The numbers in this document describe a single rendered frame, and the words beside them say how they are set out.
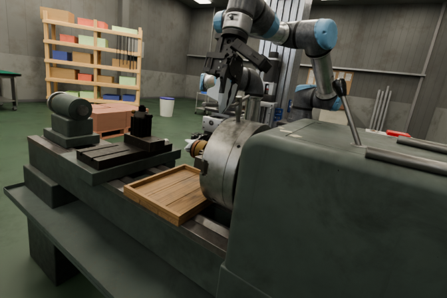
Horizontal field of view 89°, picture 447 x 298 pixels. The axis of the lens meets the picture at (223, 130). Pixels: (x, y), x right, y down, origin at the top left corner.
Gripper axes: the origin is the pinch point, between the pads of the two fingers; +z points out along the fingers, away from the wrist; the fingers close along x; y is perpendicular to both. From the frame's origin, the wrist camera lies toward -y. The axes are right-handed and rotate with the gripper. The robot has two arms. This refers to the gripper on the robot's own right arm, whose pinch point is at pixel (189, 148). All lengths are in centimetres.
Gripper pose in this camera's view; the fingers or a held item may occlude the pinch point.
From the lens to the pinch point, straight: 90.7
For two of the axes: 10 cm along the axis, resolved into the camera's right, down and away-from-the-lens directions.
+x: 1.2, -9.7, -2.2
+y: -8.2, -2.2, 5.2
